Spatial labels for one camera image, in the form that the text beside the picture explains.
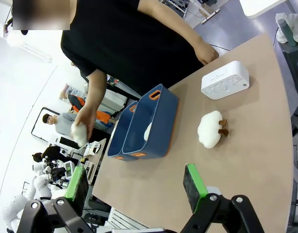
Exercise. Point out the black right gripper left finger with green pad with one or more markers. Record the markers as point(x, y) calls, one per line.
point(77, 187)

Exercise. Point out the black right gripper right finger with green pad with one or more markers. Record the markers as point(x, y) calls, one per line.
point(195, 187)

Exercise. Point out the white fluffy cloud clock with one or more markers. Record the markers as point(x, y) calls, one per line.
point(79, 136)

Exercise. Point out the person's right forearm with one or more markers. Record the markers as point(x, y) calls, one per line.
point(96, 89)

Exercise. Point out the person's left forearm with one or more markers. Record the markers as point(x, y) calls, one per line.
point(173, 26)

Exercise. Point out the white item inside basket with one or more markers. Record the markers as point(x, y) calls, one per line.
point(148, 132)

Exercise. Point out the white rectangular digital clock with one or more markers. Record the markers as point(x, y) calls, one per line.
point(224, 81)

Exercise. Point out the person's right hand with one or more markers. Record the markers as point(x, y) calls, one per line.
point(85, 119)

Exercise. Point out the person's left hand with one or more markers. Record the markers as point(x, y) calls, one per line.
point(208, 54)

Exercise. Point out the bystander in black shirt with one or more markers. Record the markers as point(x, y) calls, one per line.
point(50, 153)

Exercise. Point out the white humanoid robot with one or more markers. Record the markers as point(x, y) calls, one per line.
point(29, 191)

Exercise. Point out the white slatted rack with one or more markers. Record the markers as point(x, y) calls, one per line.
point(124, 217)

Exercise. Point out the white cloud clock, wooden feet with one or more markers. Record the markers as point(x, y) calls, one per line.
point(209, 129)

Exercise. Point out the bystander in grey shirt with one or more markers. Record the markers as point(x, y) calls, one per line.
point(62, 122)

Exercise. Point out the white framed whiteboard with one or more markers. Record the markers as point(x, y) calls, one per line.
point(38, 126)

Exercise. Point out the orange and black chair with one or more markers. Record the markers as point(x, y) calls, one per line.
point(77, 102)

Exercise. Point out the person's black shirt torso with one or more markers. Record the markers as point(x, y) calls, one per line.
point(119, 43)

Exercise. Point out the dark green cabinet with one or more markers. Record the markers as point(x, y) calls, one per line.
point(294, 65)

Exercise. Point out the dark green bottle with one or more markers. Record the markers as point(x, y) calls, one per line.
point(287, 32)

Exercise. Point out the white plastic bag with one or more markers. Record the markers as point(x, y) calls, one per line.
point(295, 24)

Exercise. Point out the white table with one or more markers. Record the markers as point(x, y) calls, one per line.
point(272, 6)

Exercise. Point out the white desk leg frame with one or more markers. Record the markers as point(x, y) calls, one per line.
point(208, 9)

